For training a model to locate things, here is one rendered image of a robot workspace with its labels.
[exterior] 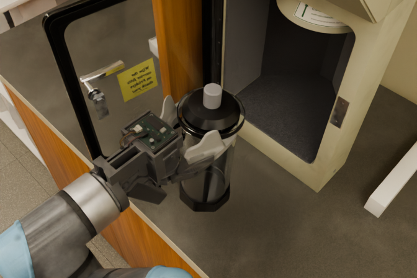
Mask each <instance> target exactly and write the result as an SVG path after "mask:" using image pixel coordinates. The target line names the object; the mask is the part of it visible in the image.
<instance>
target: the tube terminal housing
mask: <svg viewBox="0 0 417 278"><path fill-rule="evenodd" d="M299 1H301V2H303V3H305V4H307V5H309V6H311V7H313V8H315V9H317V10H319V11H321V12H322V13H324V14H326V15H328V16H330V17H332V18H334V19H336V20H338V21H340V22H342V23H344V24H346V25H348V26H350V28H352V29H353V31H354V33H355V36H356V41H355V44H354V47H353V49H352V53H351V56H350V58H349V61H348V64H347V67H346V70H345V73H344V76H343V80H342V82H341V85H340V88H339V91H338V94H337V96H336V100H335V102H334V106H333V109H332V111H331V115H330V118H329V121H328V124H327V126H326V129H325V132H324V135H323V138H322V141H321V144H320V147H319V150H318V153H317V156H316V159H315V160H314V161H313V162H312V163H311V164H308V163H306V162H304V161H303V160H301V159H300V158H299V157H297V156H295V155H294V154H293V153H291V152H290V151H289V150H287V149H286V148H284V147H283V146H282V145H280V144H278V142H276V141H274V140H273V139H272V138H270V137H269V136H267V135H266V134H265V133H263V132H262V131H260V130H259V129H257V128H256V127H255V126H253V125H252V124H250V123H249V122H247V121H246V120H244V124H243V126H242V128H241V129H240V130H239V132H238V133H237V134H238V135H239V136H240V137H242V138H243V139H245V140H246V141H247V142H248V143H250V144H252V145H253V146H254V147H255V148H257V149H258V150H259V151H261V152H262V153H264V154H265V155H266V156H268V157H269V158H270V159H272V160H273V161H275V162H276V163H277V164H279V165H280V166H282V167H283V168H284V169H285V170H287V171H288V172H289V173H291V174H292V175H294V176H295V177H296V178H297V179H299V180H301V181H302V182H303V183H304V184H306V185H307V186H308V187H310V188H311V189H313V190H314V191H315V192H317V193H318V192H319V191H320V190H321V189H322V188H323V186H324V185H325V184H326V183H327V182H328V181H329V180H330V179H331V178H332V177H333V176H334V175H335V174H336V172H337V171H338V170H339V169H340V168H341V167H342V166H343V164H344V163H345V162H346V159H347V157H348V154H349V152H350V150H351V148H352V145H353V143H354V141H355V139H356V137H357V134H358V132H359V129H360V127H361V125H362V123H363V121H364V118H365V116H366V113H367V111H368V109H369V107H370V104H371V102H372V99H373V98H374V96H375V93H376V91H377V88H378V86H379V84H380V82H381V80H382V77H383V74H384V72H385V70H386V68H387V66H388V63H389V61H390V59H391V57H392V54H393V52H394V50H395V47H396V45H397V43H398V41H399V38H400V36H401V33H402V32H403V29H404V27H405V25H406V22H407V20H408V18H409V16H410V13H411V11H412V8H413V6H414V4H415V2H416V0H392V1H391V3H390V5H389V8H388V11H387V13H386V16H385V17H384V18H383V19H382V20H381V21H380V22H378V23H375V24H373V23H371V22H369V21H367V20H365V19H363V18H361V17H359V16H357V15H355V14H353V13H351V12H348V11H346V10H344V9H342V8H340V7H338V6H336V5H334V4H332V3H330V2H328V1H326V0H299ZM225 18H226V0H224V7H223V44H222V82H221V87H222V88H223V68H224V51H225ZM338 96H340V97H342V98H343V99H345V100H347V101H348V102H350V104H349V107H348V109H347V112H346V115H345V117H344V120H343V122H342V125H341V128H340V129H339V128H338V127H336V126H334V125H333V124H332V123H330V120H331V116H332V114H333V111H334V108H335V105H336V102H337V100H338Z"/></svg>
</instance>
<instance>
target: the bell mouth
mask: <svg viewBox="0 0 417 278"><path fill-rule="evenodd" d="M276 1H277V5H278V8H279V9H280V11H281V12H282V13H283V15H285V16H286V18H288V19H289V20H291V21H292V22H293V23H295V24H297V25H299V26H301V27H303V28H306V29H309V30H312V31H315V32H321V33H326V34H344V33H349V32H353V29H352V28H350V26H348V25H346V24H344V23H342V22H340V21H338V20H336V19H334V18H332V17H330V16H328V15H326V14H324V13H322V12H321V11H319V10H317V9H315V8H313V7H311V6H309V5H307V4H305V3H303V2H301V1H299V0H276Z"/></svg>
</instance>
